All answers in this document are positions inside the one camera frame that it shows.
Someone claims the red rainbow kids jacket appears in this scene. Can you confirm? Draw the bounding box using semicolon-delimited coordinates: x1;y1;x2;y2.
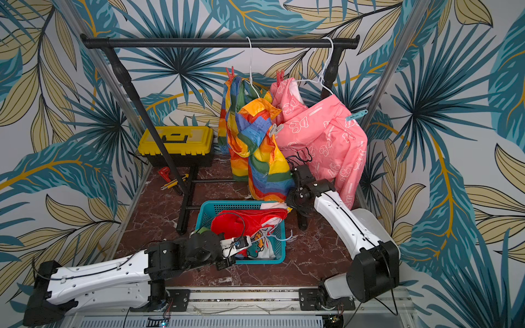
211;208;288;260

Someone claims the pink hooded jacket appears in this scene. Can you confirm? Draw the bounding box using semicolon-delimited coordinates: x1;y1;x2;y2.
270;78;368;208

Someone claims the light blue wire hanger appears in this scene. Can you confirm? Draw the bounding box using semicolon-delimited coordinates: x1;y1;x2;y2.
261;230;294;245

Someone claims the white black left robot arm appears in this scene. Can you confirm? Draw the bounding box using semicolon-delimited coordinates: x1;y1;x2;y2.
23;229;252;327

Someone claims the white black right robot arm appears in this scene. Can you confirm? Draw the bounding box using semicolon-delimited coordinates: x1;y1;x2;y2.
286;165;400;307

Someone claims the teal plastic basket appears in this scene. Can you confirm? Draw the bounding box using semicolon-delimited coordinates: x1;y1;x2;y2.
196;200;289;265

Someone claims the grey clothespin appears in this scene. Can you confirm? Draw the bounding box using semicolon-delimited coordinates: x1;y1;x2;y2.
268;124;284;137

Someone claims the rainbow striped jacket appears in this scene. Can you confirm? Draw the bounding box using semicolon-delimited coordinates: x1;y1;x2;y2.
217;76;295;202

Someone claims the teal clothespin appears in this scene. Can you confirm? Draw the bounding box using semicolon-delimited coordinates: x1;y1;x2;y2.
346;109;369;121

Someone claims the red clothespin on pink jacket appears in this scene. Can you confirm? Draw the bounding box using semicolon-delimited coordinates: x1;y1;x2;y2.
276;70;284;87

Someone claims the yellow black toolbox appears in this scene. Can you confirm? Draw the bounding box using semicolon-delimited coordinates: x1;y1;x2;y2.
138;126;214;168

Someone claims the black clothes rack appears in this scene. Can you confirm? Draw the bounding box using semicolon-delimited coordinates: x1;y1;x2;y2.
81;33;361;235

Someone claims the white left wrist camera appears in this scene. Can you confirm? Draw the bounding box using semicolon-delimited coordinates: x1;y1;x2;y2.
220;236;252;258

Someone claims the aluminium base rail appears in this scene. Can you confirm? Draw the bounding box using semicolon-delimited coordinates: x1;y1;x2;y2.
59;286;421;327

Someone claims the yellow handled tool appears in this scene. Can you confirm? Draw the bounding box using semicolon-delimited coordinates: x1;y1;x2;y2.
161;174;189;190

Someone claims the white wire hanger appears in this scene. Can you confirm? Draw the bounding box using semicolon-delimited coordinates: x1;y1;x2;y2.
246;36;261;98
296;36;345;100

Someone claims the red handled tool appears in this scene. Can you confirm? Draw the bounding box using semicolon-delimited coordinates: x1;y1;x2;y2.
158;167;183;195

